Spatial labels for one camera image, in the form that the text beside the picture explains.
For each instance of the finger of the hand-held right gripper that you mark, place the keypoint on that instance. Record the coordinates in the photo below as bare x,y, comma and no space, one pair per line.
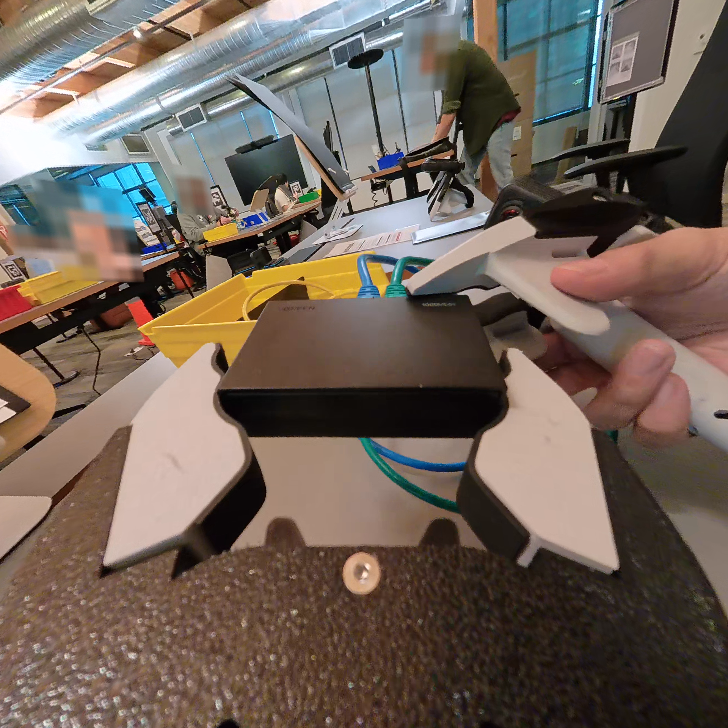
520,338
466,264

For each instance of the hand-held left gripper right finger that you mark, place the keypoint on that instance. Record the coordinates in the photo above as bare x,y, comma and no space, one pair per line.
551,472

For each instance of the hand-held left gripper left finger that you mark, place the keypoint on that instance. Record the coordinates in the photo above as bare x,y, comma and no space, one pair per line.
170,472

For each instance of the black network switch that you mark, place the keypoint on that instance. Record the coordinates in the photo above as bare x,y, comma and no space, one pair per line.
364,352

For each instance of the yellow plastic bin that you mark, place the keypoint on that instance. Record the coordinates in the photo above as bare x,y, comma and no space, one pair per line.
199,324

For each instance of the person's right hand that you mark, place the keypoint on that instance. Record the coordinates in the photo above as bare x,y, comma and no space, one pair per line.
671,284

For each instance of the paper with red header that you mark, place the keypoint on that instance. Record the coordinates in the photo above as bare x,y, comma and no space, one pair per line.
375,242

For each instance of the black office chair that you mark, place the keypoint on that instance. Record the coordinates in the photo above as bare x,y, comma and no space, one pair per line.
694,142

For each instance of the rounded wooden board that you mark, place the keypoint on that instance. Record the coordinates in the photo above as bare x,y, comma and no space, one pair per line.
40,398

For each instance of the orange traffic cone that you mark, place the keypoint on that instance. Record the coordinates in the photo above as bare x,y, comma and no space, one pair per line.
139,318

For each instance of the white stand base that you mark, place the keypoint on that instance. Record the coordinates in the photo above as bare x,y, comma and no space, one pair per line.
20,520

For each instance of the grey notice board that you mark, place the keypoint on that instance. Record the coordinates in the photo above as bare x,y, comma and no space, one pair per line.
648,23

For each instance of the black tilted panel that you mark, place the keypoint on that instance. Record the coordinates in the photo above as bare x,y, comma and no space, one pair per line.
307,139

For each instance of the long yellow storage bin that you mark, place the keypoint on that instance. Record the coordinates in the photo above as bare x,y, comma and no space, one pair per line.
51,284

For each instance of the black floor lamp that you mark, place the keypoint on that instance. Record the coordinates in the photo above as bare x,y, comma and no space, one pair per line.
365,57

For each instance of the red storage bin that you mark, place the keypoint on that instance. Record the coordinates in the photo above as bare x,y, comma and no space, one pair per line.
11,301

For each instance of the black wall monitor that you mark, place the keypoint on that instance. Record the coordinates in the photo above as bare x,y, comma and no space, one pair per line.
256,170

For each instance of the spiral metal air duct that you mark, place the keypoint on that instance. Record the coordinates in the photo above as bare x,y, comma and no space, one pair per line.
159,105
57,28

